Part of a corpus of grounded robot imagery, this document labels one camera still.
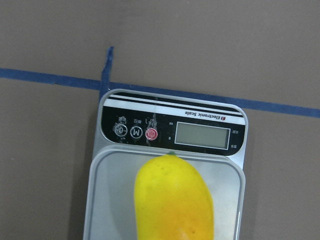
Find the silver electronic kitchen scale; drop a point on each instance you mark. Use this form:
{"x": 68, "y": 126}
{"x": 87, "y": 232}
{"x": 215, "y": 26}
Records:
{"x": 136, "y": 126}

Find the yellow mango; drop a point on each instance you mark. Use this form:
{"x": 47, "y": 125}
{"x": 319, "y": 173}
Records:
{"x": 172, "y": 201}

